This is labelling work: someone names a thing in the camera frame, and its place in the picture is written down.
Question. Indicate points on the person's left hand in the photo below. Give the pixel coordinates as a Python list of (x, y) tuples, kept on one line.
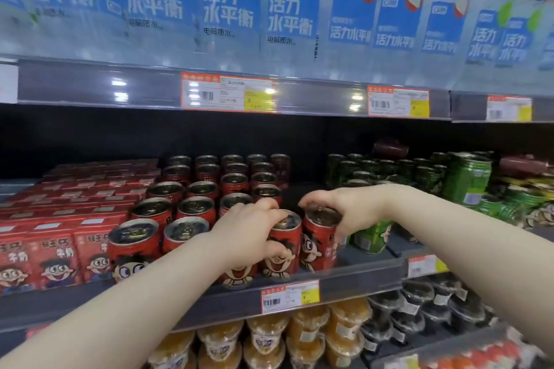
[(242, 234)]

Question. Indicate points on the person's right hand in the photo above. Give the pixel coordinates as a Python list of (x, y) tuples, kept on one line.
[(359, 206)]

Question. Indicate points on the person's right thumb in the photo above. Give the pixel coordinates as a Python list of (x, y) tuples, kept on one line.
[(341, 231)]

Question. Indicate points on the person's left thumb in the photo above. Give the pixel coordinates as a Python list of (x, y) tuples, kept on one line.
[(276, 250)]

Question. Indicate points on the red cartoon drink can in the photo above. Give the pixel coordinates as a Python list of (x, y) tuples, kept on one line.
[(289, 237), (318, 237)]

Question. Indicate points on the person's right forearm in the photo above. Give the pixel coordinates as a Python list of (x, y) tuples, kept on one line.
[(476, 243)]

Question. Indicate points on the person's left forearm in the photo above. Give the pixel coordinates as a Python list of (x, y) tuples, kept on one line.
[(121, 308)]

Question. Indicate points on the orange framed price tag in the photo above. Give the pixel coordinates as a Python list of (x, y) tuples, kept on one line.
[(509, 109), (228, 92), (398, 102), (426, 265), (290, 296)]

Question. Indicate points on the group of orange jelly cups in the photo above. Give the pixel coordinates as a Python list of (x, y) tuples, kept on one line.
[(268, 338)]

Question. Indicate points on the dark maroon can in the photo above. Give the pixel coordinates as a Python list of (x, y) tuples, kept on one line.
[(391, 149), (521, 165)]

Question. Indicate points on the group of red cans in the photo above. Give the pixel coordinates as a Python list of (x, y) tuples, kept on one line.
[(186, 208)]

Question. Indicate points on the group of black jelly cups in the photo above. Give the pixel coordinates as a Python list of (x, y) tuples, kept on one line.
[(415, 308)]

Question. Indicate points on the group of green cans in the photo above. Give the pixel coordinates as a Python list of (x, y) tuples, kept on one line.
[(465, 178)]

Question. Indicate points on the row of red orange packets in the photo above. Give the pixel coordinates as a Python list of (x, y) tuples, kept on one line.
[(480, 355)]

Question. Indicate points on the stack of red milk cartons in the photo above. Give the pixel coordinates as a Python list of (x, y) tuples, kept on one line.
[(65, 217)]

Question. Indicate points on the row of clear water bottles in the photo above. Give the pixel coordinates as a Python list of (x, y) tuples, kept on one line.
[(277, 10)]

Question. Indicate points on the plain white shelf tag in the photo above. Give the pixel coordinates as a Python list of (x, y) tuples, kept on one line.
[(8, 83)]

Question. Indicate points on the grey shelf with clear rail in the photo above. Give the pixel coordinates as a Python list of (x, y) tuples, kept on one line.
[(469, 107), (108, 87)]

